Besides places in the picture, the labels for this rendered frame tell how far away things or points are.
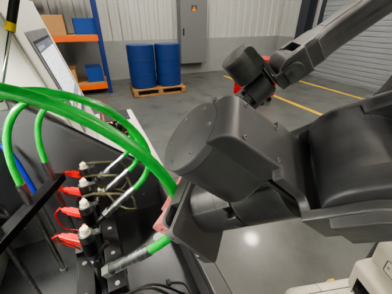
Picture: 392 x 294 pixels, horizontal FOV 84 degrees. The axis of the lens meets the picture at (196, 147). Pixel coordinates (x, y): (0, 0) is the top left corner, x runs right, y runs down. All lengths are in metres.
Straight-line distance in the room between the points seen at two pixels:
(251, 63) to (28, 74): 0.55
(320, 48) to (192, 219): 0.41
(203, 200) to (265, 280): 1.53
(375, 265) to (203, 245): 0.77
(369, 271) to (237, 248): 1.05
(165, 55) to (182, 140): 5.03
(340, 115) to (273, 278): 1.62
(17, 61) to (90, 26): 4.90
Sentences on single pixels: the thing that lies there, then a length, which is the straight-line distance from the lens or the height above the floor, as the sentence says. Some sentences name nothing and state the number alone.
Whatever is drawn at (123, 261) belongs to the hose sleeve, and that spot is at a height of 1.15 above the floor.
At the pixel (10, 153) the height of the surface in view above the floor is 1.24.
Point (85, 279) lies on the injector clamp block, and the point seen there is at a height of 0.98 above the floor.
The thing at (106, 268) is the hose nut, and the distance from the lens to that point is 0.42.
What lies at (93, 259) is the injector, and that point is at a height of 1.05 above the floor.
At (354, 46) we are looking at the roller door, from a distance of 7.23.
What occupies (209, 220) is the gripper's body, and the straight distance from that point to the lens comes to 0.23.
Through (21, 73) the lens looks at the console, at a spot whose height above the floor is 1.36.
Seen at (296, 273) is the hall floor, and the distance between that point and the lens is 1.83.
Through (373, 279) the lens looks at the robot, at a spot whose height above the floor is 0.80.
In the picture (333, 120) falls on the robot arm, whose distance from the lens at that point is 0.18.
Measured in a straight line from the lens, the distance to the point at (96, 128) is 0.24.
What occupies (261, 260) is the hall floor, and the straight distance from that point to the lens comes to 1.81.
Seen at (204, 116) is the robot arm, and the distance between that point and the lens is 0.15.
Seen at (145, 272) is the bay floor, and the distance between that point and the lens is 0.76.
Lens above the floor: 1.47
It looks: 30 degrees down
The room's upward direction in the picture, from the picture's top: straight up
